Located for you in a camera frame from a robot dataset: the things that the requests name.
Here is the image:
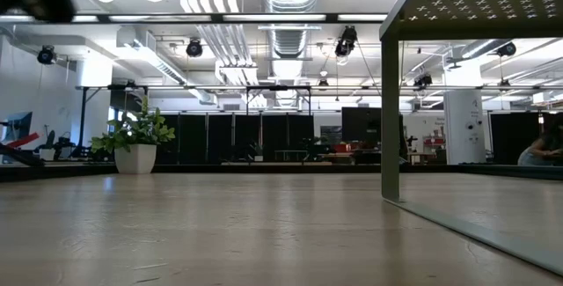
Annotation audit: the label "black distant rig frame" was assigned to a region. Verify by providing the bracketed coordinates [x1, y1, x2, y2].
[75, 84, 563, 149]

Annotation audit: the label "green plant in white pot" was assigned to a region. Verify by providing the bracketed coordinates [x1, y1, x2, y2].
[90, 95, 177, 175]

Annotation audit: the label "black overhead light bar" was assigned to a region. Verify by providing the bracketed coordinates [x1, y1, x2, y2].
[0, 11, 389, 25]

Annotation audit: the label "white round column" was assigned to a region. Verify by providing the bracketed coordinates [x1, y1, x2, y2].
[442, 90, 487, 165]

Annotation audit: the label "distant wooden table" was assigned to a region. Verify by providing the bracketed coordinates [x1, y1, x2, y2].
[219, 160, 334, 166]

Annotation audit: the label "person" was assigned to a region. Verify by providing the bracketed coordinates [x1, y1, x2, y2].
[517, 125, 563, 167]

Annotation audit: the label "small dark potted plant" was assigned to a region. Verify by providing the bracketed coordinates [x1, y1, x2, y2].
[247, 141, 266, 163]
[306, 132, 329, 163]

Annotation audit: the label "black folding partition screen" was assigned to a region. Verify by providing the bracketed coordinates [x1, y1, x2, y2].
[160, 113, 316, 164]

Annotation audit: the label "silver ventilation duct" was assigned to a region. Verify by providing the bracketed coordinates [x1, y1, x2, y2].
[261, 0, 323, 109]

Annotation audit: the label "green perforated metal shelf riser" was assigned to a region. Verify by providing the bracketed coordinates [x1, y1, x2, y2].
[378, 0, 563, 276]

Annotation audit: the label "red storage bins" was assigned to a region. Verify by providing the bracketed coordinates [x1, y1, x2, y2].
[332, 143, 371, 154]

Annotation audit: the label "black partition panel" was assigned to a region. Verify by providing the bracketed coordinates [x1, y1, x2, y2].
[489, 112, 543, 165]

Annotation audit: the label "red bar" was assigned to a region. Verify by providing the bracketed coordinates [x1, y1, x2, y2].
[7, 131, 41, 150]

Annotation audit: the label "black frame brace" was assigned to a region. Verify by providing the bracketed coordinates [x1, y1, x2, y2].
[0, 143, 45, 167]

